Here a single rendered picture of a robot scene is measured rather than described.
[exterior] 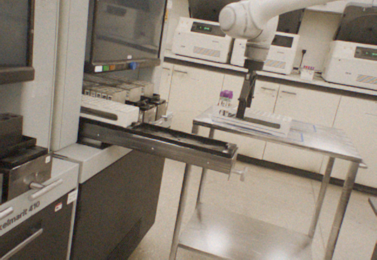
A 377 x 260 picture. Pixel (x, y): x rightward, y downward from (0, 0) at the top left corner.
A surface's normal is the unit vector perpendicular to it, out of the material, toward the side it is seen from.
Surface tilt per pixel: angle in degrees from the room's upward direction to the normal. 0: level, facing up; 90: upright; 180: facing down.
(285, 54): 90
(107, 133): 90
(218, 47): 90
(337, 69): 90
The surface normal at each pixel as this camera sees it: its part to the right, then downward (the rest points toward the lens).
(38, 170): 0.95, 0.22
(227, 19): -0.76, 0.11
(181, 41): -0.29, 0.19
